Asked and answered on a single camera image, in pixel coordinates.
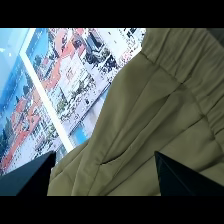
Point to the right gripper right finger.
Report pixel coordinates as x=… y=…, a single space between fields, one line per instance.
x=186 y=181

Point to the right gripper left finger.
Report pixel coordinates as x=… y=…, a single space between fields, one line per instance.
x=26 y=180

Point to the brown trousers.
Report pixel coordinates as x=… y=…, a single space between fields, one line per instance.
x=150 y=116

